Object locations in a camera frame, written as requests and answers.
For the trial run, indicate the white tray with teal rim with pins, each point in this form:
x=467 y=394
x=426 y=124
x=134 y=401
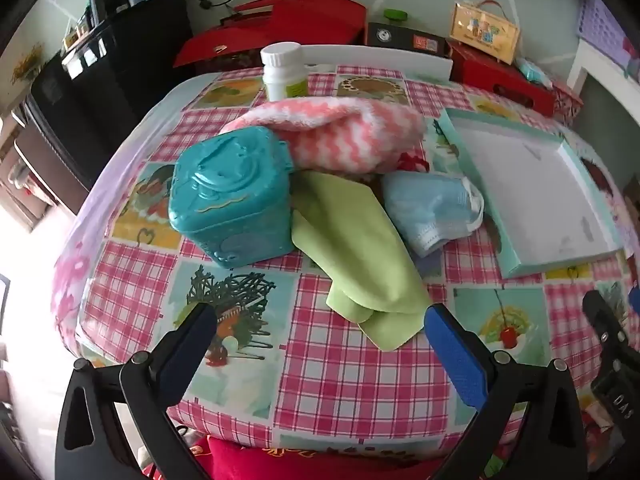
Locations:
x=535 y=195

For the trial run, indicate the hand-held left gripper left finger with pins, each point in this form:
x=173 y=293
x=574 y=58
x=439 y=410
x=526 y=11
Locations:
x=192 y=337

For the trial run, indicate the green round cap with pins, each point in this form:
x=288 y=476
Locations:
x=395 y=14

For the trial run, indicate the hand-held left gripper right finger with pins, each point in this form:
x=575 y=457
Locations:
x=455 y=360

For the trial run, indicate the pink white fuzzy cloth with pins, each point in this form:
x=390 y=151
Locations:
x=350 y=130

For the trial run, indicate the teal plastic case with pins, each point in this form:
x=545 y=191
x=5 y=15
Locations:
x=225 y=200

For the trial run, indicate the red cushion with gold print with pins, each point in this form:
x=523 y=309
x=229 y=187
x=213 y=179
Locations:
x=300 y=462

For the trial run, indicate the blue face mask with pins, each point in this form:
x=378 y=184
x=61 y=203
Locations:
x=425 y=210

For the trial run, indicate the black cabinet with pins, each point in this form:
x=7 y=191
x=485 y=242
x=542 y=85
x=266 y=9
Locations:
x=110 y=90

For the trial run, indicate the purple plastic basket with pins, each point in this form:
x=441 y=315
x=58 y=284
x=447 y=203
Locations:
x=602 y=30

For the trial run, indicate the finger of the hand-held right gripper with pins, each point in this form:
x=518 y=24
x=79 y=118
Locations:
x=597 y=312

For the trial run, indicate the white shelf frame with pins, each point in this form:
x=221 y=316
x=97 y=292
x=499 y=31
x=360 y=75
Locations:
x=592 y=62

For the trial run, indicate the white plastic bottle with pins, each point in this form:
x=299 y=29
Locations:
x=282 y=75

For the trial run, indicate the black box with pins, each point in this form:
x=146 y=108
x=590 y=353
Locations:
x=400 y=35

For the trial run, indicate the green cloth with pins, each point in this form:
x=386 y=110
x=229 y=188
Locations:
x=360 y=260

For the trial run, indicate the yellow flowers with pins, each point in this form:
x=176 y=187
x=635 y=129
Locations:
x=27 y=62

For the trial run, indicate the red box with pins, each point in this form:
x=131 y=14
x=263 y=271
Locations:
x=500 y=82

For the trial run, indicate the light blue packet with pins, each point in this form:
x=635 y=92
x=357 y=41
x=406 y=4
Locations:
x=532 y=72

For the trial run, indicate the small red knitted item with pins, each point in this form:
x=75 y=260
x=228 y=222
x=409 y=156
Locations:
x=412 y=162

